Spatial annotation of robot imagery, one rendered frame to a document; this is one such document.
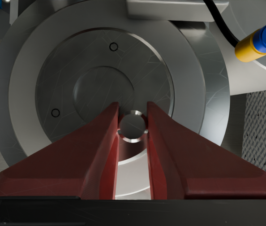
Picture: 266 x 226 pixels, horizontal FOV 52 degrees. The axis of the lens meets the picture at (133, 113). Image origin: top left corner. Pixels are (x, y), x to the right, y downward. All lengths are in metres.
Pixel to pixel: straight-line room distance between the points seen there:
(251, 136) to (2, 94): 0.32
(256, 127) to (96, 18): 0.28
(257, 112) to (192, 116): 0.24
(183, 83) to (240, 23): 0.05
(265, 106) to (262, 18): 0.20
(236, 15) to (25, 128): 0.14
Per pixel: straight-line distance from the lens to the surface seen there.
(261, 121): 0.38
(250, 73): 0.20
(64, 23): 0.17
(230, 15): 0.18
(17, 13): 0.19
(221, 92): 0.17
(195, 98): 0.16
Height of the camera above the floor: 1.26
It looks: 1 degrees up
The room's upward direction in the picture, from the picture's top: 177 degrees counter-clockwise
